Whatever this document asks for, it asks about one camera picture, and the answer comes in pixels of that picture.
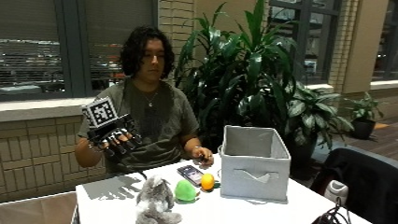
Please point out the orange fruit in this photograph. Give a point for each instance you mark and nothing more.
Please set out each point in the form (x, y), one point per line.
(208, 181)

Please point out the green toy fruit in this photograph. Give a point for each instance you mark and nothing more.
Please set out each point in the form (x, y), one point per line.
(185, 191)

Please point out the black chair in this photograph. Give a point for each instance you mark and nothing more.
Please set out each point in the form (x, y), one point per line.
(365, 183)

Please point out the grey soft toy rabbit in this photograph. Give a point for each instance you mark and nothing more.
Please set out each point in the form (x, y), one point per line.
(156, 202)

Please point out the black smartphone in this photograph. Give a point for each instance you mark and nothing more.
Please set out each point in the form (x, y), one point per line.
(190, 174)

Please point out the the person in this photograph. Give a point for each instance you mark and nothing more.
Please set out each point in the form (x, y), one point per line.
(161, 133)

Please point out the white rounded device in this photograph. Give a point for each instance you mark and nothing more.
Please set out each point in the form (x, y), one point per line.
(335, 192)

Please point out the window with blinds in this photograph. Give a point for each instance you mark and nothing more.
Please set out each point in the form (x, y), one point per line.
(49, 46)

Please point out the grey fabric storage box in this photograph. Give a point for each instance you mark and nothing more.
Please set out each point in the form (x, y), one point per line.
(253, 168)

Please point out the small potted plant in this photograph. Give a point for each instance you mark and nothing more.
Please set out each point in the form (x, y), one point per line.
(363, 118)

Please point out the white marker cube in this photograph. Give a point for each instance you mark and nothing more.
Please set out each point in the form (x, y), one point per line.
(100, 112)

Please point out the dark-framed window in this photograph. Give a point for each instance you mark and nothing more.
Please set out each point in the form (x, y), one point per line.
(306, 37)

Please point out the broad-leaf plant in dark pot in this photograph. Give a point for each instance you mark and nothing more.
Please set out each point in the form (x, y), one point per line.
(310, 115)

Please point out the tall green leafy plant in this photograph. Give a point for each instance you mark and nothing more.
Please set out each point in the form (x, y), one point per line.
(240, 71)

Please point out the beige chair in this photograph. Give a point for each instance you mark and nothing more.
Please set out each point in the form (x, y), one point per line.
(37, 209)

